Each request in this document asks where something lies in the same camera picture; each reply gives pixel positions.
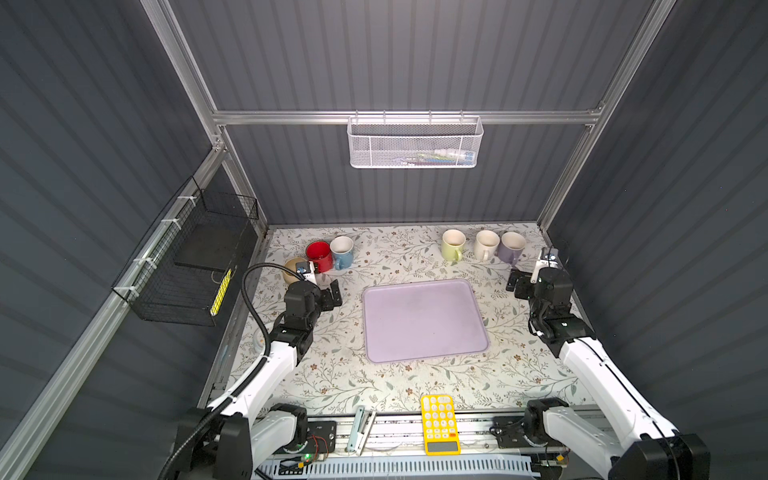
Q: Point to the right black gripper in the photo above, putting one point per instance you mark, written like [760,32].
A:
[524,282]

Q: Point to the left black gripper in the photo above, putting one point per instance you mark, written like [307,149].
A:
[325,302]

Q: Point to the beige ceramic teapot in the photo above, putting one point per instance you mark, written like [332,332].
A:
[290,265]

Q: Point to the red mug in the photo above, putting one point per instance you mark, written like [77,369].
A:
[320,255]

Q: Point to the purple mug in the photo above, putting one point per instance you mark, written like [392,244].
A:
[511,247]

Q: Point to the blue floral mug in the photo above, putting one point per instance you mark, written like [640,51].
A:
[342,249]

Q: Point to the white cream mug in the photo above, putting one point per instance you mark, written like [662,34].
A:
[486,244]

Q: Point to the light green mug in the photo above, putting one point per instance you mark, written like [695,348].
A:
[452,245]

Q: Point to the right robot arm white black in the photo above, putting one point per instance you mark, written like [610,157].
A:
[644,444]

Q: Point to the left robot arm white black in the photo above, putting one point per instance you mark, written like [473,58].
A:
[226,439]

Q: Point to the floral table mat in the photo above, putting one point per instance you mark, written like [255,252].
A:
[336,375]

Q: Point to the lilac plastic tray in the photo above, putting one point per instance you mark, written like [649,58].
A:
[422,320]

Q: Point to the light green stapler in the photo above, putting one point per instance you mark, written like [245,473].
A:
[363,423]

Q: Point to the pens in white basket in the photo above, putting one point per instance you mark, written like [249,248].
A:
[440,157]

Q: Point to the yellow calculator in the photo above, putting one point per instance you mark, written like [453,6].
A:
[439,425]

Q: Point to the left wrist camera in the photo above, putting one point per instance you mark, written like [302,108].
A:
[306,270]

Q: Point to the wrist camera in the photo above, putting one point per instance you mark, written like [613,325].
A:
[548,258]
[306,270]

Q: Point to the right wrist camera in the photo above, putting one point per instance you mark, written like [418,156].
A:
[548,258]

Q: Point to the black wire side basket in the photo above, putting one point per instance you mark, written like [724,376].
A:
[176,278]

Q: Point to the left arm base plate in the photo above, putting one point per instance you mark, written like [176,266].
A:
[320,439]

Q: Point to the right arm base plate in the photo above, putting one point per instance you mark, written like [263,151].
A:
[510,431]

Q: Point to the white wire wall basket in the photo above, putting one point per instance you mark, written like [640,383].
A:
[374,142]

